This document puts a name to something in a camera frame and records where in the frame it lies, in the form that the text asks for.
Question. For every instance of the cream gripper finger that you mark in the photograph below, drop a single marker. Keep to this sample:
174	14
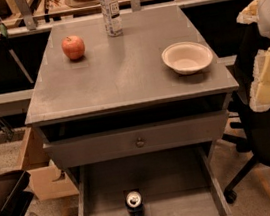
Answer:
260	87

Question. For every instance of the dark pepsi soda can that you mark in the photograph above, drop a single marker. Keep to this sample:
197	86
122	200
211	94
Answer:
134	203

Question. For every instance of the grey top drawer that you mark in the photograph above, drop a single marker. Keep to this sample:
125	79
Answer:
127	142

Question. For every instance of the grey metal drawer cabinet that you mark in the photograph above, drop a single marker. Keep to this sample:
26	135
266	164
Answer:
122	82

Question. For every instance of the grey open middle drawer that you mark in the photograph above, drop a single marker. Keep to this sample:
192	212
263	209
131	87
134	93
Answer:
173	182

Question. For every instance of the black office chair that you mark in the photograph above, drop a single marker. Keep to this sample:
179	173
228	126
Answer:
255	125

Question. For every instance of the white paper bowl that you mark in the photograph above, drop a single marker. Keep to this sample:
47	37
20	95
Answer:
187	58

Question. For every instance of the clear plastic water bottle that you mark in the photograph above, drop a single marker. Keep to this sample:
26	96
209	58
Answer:
111	15

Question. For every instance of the red apple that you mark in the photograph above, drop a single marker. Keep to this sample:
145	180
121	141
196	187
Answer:
73	47

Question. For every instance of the cardboard box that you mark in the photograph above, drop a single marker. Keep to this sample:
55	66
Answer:
46	180

